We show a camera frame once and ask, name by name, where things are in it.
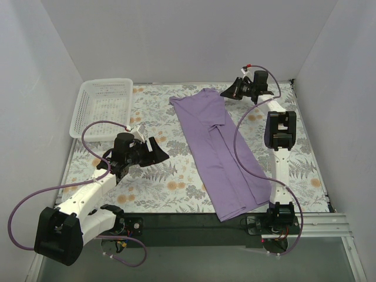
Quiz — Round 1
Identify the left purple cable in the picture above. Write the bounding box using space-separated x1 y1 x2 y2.
7 122 148 267

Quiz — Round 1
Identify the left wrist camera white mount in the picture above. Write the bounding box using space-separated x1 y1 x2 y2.
125 125 150 153

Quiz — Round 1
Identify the aluminium frame rail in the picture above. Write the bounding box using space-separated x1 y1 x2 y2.
28 213 367 281

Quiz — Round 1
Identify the purple t shirt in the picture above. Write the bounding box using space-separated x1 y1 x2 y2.
170 89 271 221

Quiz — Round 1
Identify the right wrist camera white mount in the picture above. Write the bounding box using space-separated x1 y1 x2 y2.
241 64 252 79

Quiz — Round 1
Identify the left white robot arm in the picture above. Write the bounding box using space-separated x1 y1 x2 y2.
34 133 169 266

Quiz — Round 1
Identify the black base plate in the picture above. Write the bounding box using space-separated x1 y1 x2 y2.
102 213 300 253

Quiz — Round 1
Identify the white plastic basket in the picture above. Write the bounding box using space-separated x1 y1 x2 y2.
69 78 133 139

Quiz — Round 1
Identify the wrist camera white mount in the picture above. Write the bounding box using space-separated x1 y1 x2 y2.
125 125 150 153
241 64 252 79

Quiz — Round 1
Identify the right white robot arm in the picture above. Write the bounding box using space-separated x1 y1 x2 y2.
220 64 297 234

